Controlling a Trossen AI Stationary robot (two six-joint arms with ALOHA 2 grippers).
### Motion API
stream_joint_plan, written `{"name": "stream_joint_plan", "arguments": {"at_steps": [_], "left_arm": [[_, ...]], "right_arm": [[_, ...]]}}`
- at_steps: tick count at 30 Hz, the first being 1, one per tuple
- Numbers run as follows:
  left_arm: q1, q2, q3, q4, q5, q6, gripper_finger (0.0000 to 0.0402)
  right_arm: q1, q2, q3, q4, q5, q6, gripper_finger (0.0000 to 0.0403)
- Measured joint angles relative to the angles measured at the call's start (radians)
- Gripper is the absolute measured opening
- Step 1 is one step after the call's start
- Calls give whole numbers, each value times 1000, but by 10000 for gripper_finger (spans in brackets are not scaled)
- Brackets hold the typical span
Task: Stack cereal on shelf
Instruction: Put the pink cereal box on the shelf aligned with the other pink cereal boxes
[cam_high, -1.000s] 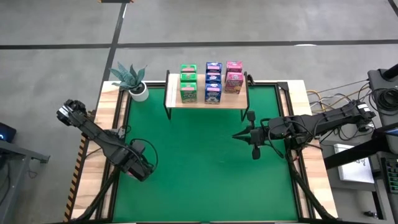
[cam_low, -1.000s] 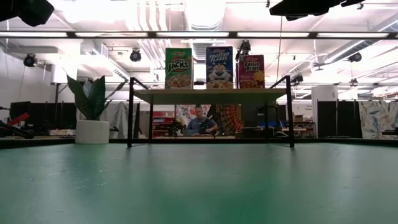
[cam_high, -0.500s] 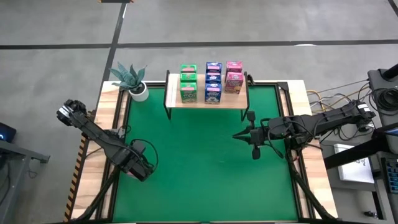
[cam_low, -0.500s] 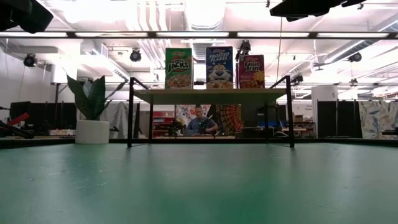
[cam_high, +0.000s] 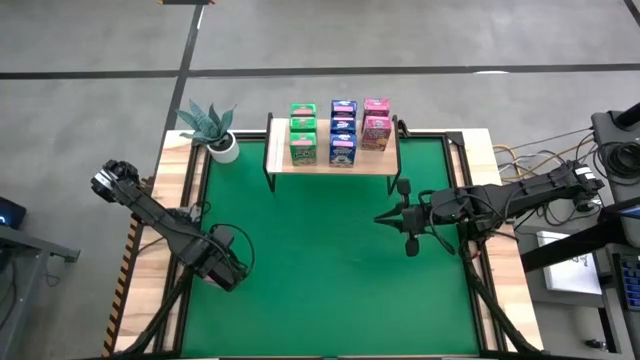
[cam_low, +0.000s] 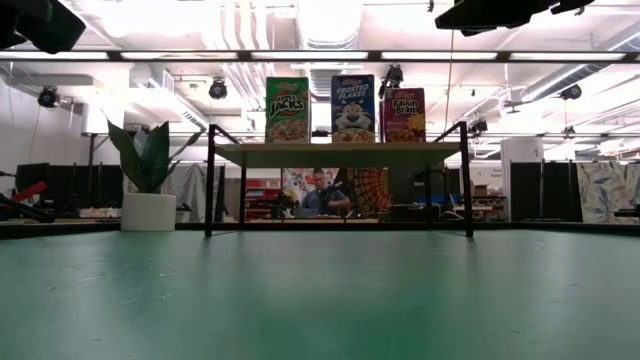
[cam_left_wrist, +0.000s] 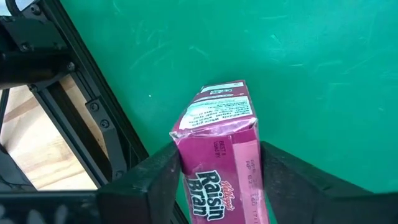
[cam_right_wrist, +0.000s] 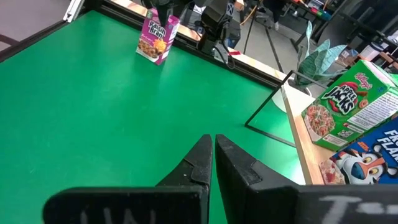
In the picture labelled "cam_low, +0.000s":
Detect red storage shelf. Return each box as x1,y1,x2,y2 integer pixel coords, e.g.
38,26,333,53
244,187,281,222

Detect colourful wall poster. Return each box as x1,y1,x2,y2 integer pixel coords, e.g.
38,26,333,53
281,168,315,202

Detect person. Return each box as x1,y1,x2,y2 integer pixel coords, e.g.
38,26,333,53
300,168,353,218

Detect black room divider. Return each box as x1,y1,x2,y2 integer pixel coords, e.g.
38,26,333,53
509,159,584,223
14,162,125,221

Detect black cable loop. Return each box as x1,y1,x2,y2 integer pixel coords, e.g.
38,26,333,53
0,193,57,224

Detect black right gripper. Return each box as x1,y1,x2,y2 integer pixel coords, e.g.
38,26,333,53
434,0,554,38

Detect orange patterned tapestry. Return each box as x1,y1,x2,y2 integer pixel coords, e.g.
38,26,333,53
347,168,394,218

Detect black ceiling spotlight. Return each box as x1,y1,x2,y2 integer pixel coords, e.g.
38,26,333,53
208,77,229,101
559,83,584,102
37,85,62,109
381,63,406,99

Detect green table mat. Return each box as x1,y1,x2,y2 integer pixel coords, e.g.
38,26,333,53
0,228,640,360

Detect Apple Jacks cereal box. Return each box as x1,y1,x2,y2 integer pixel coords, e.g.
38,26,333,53
264,76,312,145

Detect blue white floral cloth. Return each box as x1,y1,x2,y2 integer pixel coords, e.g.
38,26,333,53
576,162,640,225

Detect wooden shelf with black frame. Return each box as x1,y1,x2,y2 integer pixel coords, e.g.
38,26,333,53
204,120,475,239

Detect red tool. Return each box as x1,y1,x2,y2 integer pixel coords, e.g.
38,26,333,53
8,180,49,204

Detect Frosted Flakes cereal box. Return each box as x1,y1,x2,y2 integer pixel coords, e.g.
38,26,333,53
330,73,377,145

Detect grey cloth cover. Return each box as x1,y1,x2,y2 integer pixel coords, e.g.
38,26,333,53
162,163,209,224

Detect snake plant in white pot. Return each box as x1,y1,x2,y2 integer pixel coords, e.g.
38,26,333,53
107,119,207,233

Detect Raisin Bran cereal box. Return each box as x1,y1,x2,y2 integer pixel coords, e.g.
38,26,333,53
379,87,427,144

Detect black overhead frame bar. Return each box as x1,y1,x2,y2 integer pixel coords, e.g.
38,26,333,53
0,48,640,65

